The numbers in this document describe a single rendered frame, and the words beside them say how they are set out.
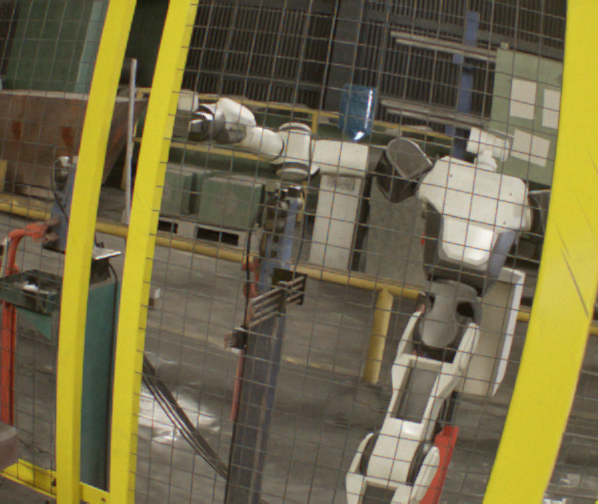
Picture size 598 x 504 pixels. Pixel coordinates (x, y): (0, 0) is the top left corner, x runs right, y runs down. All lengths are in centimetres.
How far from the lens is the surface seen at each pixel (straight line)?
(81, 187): 235
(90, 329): 320
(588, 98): 75
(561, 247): 76
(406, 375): 266
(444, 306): 268
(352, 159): 276
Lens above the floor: 149
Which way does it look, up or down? 10 degrees down
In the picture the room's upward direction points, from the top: 9 degrees clockwise
